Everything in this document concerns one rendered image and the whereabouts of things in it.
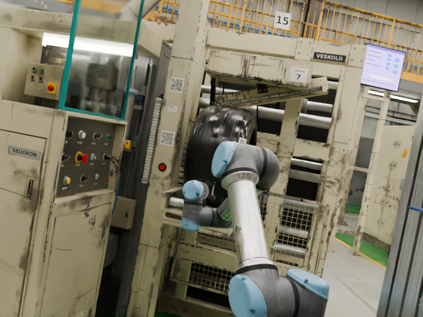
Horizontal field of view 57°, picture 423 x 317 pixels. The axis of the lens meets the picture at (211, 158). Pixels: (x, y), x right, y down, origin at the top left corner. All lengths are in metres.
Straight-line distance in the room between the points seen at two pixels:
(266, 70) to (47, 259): 1.50
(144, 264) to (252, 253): 1.27
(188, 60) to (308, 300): 1.45
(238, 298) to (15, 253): 1.03
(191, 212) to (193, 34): 1.04
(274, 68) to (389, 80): 3.72
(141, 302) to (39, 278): 0.75
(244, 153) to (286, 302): 0.44
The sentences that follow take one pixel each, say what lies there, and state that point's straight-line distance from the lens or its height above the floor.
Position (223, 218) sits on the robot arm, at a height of 0.97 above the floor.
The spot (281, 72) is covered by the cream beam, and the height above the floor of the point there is 1.70.
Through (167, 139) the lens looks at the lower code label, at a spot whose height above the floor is 1.21.
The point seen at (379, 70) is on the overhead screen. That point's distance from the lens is 5.84.
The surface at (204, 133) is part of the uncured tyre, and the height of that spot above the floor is 1.28.
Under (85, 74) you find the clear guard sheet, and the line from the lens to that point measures 1.74.
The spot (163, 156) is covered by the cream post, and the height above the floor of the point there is 1.12.
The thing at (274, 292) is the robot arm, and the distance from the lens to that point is 1.02.
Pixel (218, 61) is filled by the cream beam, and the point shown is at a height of 1.72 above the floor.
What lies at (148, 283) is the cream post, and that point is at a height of 0.42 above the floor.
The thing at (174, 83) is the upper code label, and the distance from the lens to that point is 2.14.
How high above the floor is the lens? 1.26
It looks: 3 degrees down
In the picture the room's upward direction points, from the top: 10 degrees clockwise
